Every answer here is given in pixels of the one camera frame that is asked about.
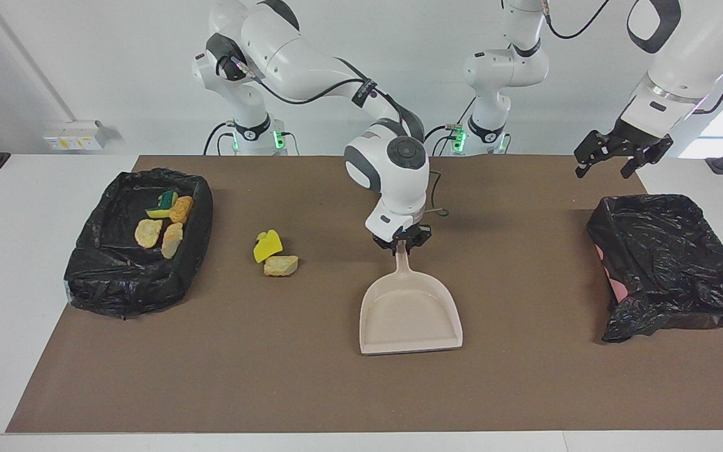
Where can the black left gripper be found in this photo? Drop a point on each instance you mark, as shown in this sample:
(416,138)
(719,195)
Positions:
(641,141)

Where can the orange striped bread piece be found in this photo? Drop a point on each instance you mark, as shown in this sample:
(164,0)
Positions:
(172,242)

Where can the brown cork-like roll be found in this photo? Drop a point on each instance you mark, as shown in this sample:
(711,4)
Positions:
(181,209)

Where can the black bag lined pink bin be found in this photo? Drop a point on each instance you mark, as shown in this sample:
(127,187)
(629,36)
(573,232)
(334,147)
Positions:
(669,263)

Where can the brown table mat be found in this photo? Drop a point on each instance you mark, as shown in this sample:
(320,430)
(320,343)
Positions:
(361,389)

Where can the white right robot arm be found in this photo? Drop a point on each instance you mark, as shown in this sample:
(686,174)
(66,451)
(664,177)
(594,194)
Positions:
(311,56)

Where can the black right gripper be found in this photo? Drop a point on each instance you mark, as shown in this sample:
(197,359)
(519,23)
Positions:
(402,235)

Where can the black bag lined blue bin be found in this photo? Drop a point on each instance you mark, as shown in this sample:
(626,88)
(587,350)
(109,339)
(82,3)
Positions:
(123,282)

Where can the pale beige foam chunk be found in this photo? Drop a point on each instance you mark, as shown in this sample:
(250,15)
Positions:
(148,233)

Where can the white wall socket box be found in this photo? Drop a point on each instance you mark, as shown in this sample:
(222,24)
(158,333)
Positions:
(76,135)

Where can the beige plastic dustpan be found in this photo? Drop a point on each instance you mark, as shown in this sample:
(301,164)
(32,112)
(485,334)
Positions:
(408,314)

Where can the large yellow green sponge piece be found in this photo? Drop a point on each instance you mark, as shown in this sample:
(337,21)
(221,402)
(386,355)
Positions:
(268,249)

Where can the tan stone-like chunk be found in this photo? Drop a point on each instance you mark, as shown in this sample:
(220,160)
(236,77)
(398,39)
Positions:
(281,265)

